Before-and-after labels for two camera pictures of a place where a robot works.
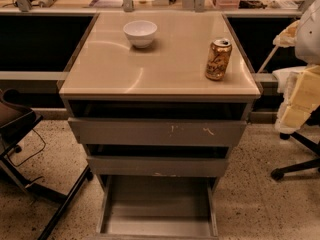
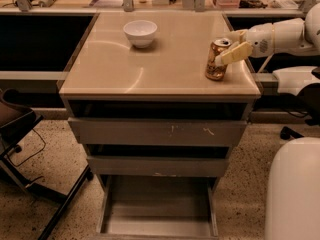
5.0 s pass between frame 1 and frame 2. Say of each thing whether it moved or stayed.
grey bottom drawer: stayed
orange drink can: stayed
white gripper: moved
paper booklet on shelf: stayed
